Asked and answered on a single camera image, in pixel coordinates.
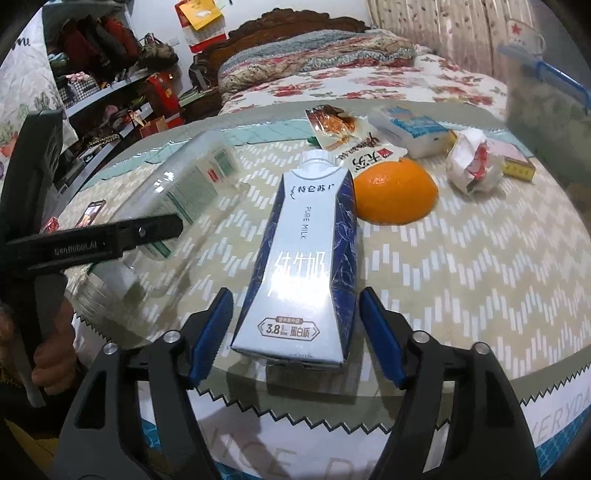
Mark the clear plastic container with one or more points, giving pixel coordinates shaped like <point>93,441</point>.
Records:
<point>184,184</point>

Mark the crumpled white paper wrapper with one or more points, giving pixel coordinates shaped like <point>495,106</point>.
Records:
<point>473,161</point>

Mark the clothes shelf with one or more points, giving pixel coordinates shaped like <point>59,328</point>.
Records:
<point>101,92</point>

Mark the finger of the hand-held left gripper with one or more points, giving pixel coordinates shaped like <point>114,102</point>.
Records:
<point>152,230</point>

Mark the dark handbag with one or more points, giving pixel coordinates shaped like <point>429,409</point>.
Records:
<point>157,53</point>

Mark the beige floral curtain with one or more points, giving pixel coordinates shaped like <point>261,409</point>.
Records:
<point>438,27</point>

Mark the white mug with red star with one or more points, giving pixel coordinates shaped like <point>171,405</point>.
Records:
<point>524,34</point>

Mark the yellow pink small box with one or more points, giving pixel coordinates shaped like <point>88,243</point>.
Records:
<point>517,168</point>

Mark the small red packet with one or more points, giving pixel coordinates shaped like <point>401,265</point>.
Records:
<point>50,224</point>

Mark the blue white sponge pack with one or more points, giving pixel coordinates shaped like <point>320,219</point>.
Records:
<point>411,127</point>

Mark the white printed zigzag-edged cloth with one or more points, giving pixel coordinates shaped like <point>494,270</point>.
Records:
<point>300,429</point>

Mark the blue white milk carton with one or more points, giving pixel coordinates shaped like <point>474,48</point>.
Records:
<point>295,258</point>

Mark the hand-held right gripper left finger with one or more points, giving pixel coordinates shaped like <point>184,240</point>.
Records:
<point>213,333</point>

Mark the floral bed blanket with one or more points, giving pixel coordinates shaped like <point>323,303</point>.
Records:
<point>369,83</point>

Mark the smartphone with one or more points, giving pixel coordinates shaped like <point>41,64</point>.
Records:
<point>91,212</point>

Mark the printed snack packet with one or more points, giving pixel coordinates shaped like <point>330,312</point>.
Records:
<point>337,129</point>

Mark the person's left hand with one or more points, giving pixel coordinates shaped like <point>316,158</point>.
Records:
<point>57,357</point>

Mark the orange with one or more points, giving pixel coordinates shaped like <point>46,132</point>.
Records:
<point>395,194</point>

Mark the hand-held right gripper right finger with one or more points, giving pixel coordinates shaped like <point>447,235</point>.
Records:
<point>382,337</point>

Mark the brown paper gift bag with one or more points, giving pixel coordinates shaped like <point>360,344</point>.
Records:
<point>154,127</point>

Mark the patchwork floral pillow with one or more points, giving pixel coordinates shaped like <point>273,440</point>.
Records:
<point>300,55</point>

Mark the red gift bag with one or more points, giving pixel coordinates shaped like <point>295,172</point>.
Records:
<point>161,92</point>

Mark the white printed hanging cloth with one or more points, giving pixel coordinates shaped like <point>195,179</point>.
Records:
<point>27,92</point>

